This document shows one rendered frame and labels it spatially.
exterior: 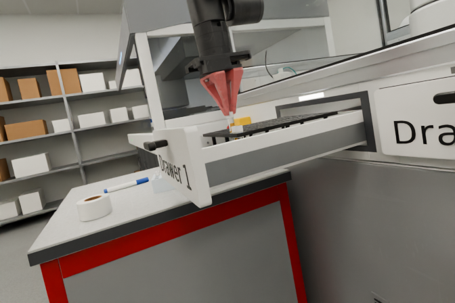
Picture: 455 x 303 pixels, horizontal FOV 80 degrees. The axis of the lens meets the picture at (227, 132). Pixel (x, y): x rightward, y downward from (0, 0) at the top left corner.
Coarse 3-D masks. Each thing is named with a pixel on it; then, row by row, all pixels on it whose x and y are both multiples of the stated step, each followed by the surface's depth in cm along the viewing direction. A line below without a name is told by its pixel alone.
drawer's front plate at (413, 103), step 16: (432, 80) 37; (448, 80) 35; (384, 96) 44; (400, 96) 41; (416, 96) 39; (432, 96) 37; (384, 112) 44; (400, 112) 42; (416, 112) 40; (432, 112) 38; (448, 112) 36; (384, 128) 45; (400, 128) 42; (416, 128) 40; (432, 128) 38; (448, 128) 36; (384, 144) 45; (400, 144) 43; (416, 144) 40; (432, 144) 38
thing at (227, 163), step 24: (312, 120) 65; (336, 120) 48; (360, 120) 50; (240, 144) 40; (264, 144) 42; (288, 144) 43; (312, 144) 45; (336, 144) 47; (360, 144) 50; (216, 168) 38; (240, 168) 40; (264, 168) 42
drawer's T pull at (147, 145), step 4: (160, 140) 47; (164, 140) 47; (144, 144) 48; (148, 144) 44; (152, 144) 44; (156, 144) 46; (160, 144) 47; (164, 144) 47; (144, 148) 49; (148, 148) 44; (152, 148) 44; (156, 148) 47
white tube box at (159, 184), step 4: (160, 172) 80; (156, 176) 77; (160, 176) 75; (152, 180) 72; (156, 180) 72; (160, 180) 72; (164, 180) 73; (152, 184) 72; (156, 184) 72; (160, 184) 73; (164, 184) 73; (168, 184) 73; (156, 188) 72; (160, 188) 73; (164, 188) 73; (168, 188) 73; (172, 188) 73; (156, 192) 72; (160, 192) 73
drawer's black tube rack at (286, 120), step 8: (328, 112) 54; (336, 112) 53; (272, 120) 61; (280, 120) 56; (288, 120) 52; (296, 120) 49; (304, 120) 50; (248, 128) 52; (256, 128) 49; (264, 128) 46; (272, 128) 47; (216, 144) 60
